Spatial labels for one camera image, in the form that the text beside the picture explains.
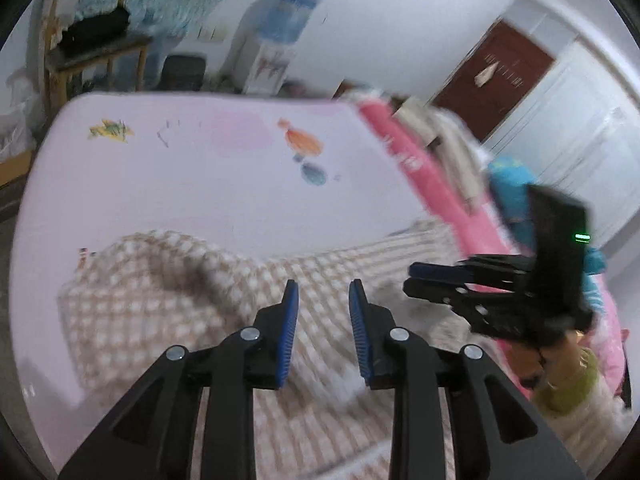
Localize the white panelled wardrobe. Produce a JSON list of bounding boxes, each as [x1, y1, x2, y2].
[[485, 0, 640, 261]]

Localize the wooden chair with dark seat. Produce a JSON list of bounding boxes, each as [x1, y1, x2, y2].
[[42, 0, 153, 111]]

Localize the pink patterned blanket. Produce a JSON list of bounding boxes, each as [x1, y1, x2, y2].
[[357, 97, 631, 411]]

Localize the small wooden stool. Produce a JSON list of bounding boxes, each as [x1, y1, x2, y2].
[[0, 147, 38, 191]]

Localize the beige white checkered coat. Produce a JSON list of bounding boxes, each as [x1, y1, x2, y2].
[[57, 220, 506, 480]]

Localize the white plastic bags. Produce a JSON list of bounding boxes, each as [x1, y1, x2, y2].
[[0, 67, 38, 158]]

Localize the white water dispenser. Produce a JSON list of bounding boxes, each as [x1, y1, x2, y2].
[[242, 40, 296, 96]]

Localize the black trash bin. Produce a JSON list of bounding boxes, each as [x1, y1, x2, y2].
[[162, 54, 207, 92]]

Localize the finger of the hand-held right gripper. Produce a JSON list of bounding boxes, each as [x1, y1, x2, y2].
[[408, 256, 476, 282], [402, 279, 472, 306]]

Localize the bed with pink printed sheet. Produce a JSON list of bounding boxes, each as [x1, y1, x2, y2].
[[7, 91, 466, 411]]

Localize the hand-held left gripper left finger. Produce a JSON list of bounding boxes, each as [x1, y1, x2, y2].
[[57, 279, 300, 480]]

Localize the brown wooden door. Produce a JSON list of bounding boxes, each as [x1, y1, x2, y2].
[[431, 17, 557, 143]]

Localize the beige clothes pile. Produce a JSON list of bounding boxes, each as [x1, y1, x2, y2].
[[392, 94, 493, 216]]

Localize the blue water bottle with label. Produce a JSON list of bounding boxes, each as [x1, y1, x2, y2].
[[260, 0, 321, 43]]

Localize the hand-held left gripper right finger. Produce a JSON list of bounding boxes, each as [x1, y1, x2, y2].
[[348, 279, 586, 480]]

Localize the black folded cloth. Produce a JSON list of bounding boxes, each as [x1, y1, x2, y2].
[[62, 7, 131, 51]]

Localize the small cloth hanging on door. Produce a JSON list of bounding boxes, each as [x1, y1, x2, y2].
[[474, 62, 501, 86]]

